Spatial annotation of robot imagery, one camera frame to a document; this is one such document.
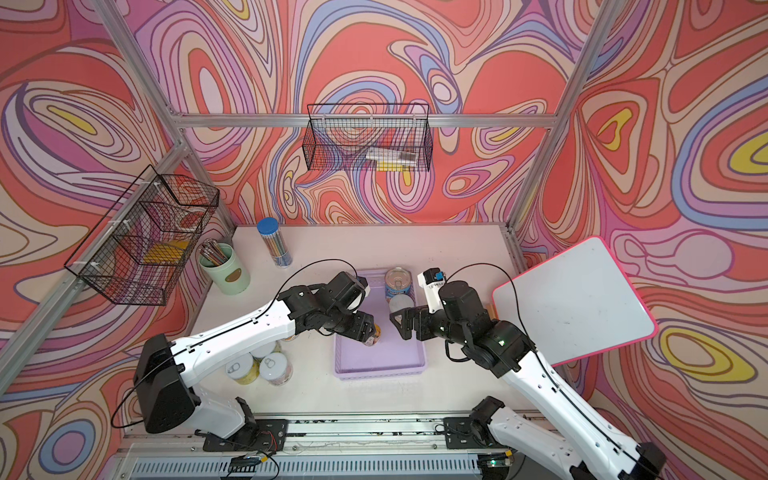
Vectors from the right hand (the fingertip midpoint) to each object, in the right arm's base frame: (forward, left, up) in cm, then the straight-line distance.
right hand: (410, 322), depth 70 cm
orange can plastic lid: (+13, +2, -13) cm, 19 cm away
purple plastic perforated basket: (+1, +4, -24) cm, 24 cm away
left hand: (+2, +10, -7) cm, 13 cm away
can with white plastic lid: (0, +9, -9) cm, 13 cm away
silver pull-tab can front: (-4, +37, -17) cm, 40 cm away
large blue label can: (+19, +2, -11) cm, 22 cm away
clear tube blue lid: (+35, +42, -1) cm, 55 cm away
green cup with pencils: (+24, +56, -7) cm, 61 cm away
